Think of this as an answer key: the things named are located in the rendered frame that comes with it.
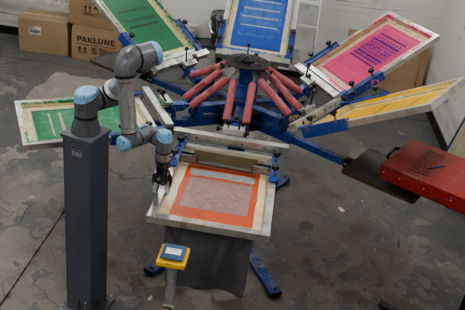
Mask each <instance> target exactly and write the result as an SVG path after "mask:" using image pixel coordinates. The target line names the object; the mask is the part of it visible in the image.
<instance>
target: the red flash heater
mask: <svg viewBox="0 0 465 310"><path fill-rule="evenodd" d="M441 165H446V166H444V167H437V166H441ZM428 167H436V168H432V169H428ZM379 172H380V176H379V178H380V179H383V180H384V181H387V182H389V183H392V184H394V185H397V186H399V187H401V188H403V189H406V190H408V191H411V192H413V193H415V194H418V195H419V196H422V197H424V198H427V199H429V200H431V201H434V202H436V203H438V204H441V205H443V206H446V207H447V208H450V209H452V210H454V211H457V212H459V213H462V214H463V215H465V158H462V157H459V156H456V155H454V154H451V153H448V152H445V151H444V150H441V149H438V148H436V147H433V146H430V145H427V144H425V143H422V142H420V141H418V140H415V139H411V140H410V141H409V142H407V143H406V144H405V145H404V146H403V147H402V148H401V149H399V150H398V151H397V152H396V153H394V154H393V155H392V156H391V157H389V159H387V160H386V161H385V162H384V163H382V164H381V168H380V171H379Z"/></svg>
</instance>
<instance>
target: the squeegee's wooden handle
mask: <svg viewBox="0 0 465 310"><path fill-rule="evenodd" d="M194 156H197V162H199V161H206V162H211V163H218V164H223V165H231V166H235V167H243V168H248V169H251V171H253V166H254V165H256V166H257V164H258V159H259V158H257V157H252V156H244V155H240V154H232V153H228V152H220V151H215V150H211V149H202V148H198V147H195V149H194Z"/></svg>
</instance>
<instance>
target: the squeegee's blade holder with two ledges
mask: <svg viewBox="0 0 465 310"><path fill-rule="evenodd" d="M199 163H202V164H206V165H214V166H219V167H227V168H231V169H236V170H243V171H248V172H251V169H248V168H243V167H235V166H231V165H223V164H218V163H211V162H206V161H199Z"/></svg>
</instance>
